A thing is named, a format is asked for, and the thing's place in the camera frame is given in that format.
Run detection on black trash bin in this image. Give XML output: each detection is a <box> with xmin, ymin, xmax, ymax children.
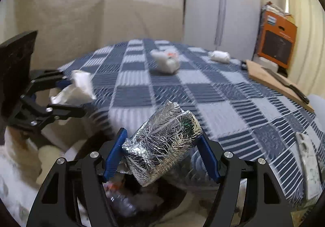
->
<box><xmin>66</xmin><ymin>130</ymin><xmax>204</xmax><ymax>227</ymax></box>

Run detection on papers on cardboard box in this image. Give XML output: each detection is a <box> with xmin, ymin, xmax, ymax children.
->
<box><xmin>263</xmin><ymin>1</ymin><xmax>292</xmax><ymax>18</ymax></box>

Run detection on blue patterned tablecloth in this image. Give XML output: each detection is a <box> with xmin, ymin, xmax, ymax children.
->
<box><xmin>57</xmin><ymin>38</ymin><xmax>318</xmax><ymax>207</ymax></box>

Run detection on black handled knife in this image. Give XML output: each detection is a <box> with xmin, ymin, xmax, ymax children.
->
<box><xmin>261</xmin><ymin>66</ymin><xmax>310</xmax><ymax>105</ymax></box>

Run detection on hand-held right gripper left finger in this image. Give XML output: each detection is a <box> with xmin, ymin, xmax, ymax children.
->
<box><xmin>27</xmin><ymin>128</ymin><xmax>129</xmax><ymax>227</ymax></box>

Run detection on white wardrobe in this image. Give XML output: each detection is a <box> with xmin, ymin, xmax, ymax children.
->
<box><xmin>183</xmin><ymin>0</ymin><xmax>266</xmax><ymax>61</ymax></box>

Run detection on cream curtain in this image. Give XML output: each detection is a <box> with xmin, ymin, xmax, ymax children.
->
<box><xmin>279</xmin><ymin>0</ymin><xmax>325</xmax><ymax>95</ymax></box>

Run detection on white remote control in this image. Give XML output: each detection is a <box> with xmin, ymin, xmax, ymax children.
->
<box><xmin>296</xmin><ymin>132</ymin><xmax>322</xmax><ymax>199</ymax></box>

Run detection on red white crumpled wrapper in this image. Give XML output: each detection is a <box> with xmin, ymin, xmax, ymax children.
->
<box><xmin>105</xmin><ymin>181</ymin><xmax>124</xmax><ymax>193</ymax></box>

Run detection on clear plastic bottle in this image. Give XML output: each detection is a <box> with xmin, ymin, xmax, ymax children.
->
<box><xmin>107</xmin><ymin>186</ymin><xmax>139</xmax><ymax>217</ymax></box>

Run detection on white tissue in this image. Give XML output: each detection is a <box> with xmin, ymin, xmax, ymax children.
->
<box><xmin>50</xmin><ymin>70</ymin><xmax>96</xmax><ymax>105</ymax></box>

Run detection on white cloth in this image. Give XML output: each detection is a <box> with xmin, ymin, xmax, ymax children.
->
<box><xmin>0</xmin><ymin>128</ymin><xmax>77</xmax><ymax>227</ymax></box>

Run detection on foil block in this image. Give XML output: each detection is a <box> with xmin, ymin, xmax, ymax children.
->
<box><xmin>122</xmin><ymin>100</ymin><xmax>204</xmax><ymax>187</ymax></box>

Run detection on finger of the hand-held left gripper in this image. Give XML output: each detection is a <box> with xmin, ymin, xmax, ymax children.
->
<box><xmin>20</xmin><ymin>94</ymin><xmax>87</xmax><ymax>127</ymax></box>
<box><xmin>30</xmin><ymin>70</ymin><xmax>72</xmax><ymax>91</ymax></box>

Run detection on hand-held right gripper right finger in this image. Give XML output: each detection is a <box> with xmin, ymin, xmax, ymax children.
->
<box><xmin>195</xmin><ymin>133</ymin><xmax>292</xmax><ymax>227</ymax></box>

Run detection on beige drop cloth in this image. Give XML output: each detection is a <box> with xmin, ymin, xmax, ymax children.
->
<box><xmin>0</xmin><ymin>0</ymin><xmax>186</xmax><ymax>77</ymax></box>

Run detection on grey glove with orange trim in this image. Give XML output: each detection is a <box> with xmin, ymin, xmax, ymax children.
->
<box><xmin>150</xmin><ymin>49</ymin><xmax>181</xmax><ymax>74</ymax></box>

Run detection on orange cardboard box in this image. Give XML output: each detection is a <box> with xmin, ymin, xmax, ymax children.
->
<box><xmin>257</xmin><ymin>10</ymin><xmax>297</xmax><ymax>69</ymax></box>

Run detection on white rolled paper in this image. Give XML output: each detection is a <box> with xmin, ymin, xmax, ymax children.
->
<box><xmin>208</xmin><ymin>50</ymin><xmax>231</xmax><ymax>63</ymax></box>

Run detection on wooden cutting board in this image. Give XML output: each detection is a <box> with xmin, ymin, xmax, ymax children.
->
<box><xmin>245</xmin><ymin>59</ymin><xmax>315</xmax><ymax>113</ymax></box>

